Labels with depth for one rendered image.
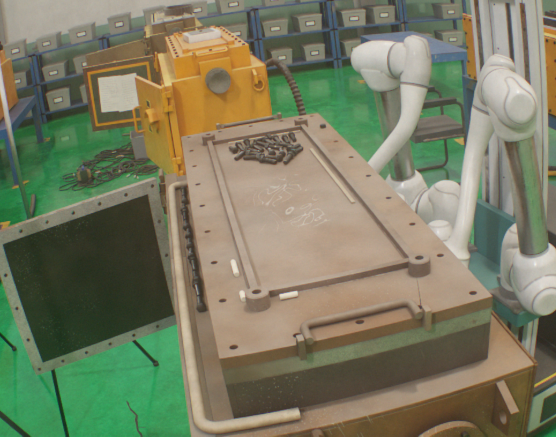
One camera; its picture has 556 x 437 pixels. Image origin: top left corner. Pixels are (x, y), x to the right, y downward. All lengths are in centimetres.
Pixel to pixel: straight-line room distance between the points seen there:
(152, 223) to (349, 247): 114
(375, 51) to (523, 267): 94
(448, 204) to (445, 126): 264
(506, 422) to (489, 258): 152
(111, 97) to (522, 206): 411
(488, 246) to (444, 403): 151
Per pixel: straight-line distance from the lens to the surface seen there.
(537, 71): 220
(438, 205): 253
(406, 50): 233
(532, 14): 216
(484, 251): 261
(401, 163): 256
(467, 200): 196
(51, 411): 336
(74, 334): 237
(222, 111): 398
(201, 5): 955
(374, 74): 240
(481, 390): 114
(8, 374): 376
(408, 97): 231
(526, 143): 185
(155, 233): 233
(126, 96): 543
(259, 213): 150
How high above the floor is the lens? 194
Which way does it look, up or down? 22 degrees down
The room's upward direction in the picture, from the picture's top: 7 degrees counter-clockwise
